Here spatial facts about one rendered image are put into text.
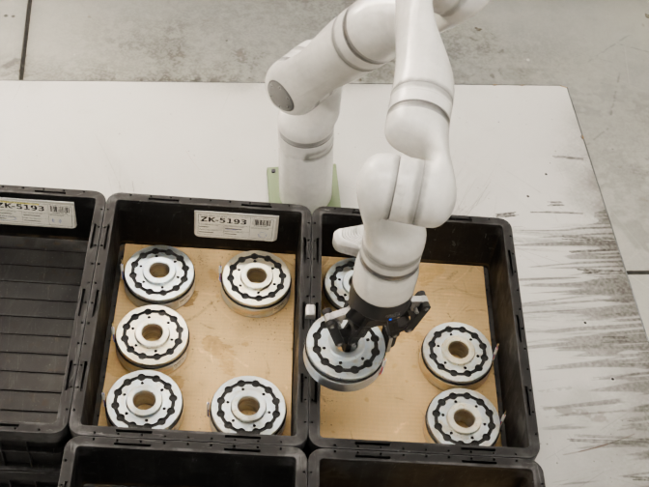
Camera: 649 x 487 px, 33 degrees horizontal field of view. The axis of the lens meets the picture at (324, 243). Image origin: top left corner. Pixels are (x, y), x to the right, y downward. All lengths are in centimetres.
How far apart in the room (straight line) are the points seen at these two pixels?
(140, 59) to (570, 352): 177
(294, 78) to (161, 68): 158
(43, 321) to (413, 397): 54
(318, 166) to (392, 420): 47
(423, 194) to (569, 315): 79
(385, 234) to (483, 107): 100
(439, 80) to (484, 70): 211
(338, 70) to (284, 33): 178
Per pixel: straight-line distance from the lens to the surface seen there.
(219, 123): 206
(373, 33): 147
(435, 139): 117
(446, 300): 169
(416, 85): 121
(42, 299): 166
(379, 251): 121
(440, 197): 114
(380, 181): 113
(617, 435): 179
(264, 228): 165
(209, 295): 165
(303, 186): 184
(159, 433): 141
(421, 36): 125
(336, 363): 139
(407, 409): 157
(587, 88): 337
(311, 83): 161
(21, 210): 168
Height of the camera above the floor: 217
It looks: 51 degrees down
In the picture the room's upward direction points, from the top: 9 degrees clockwise
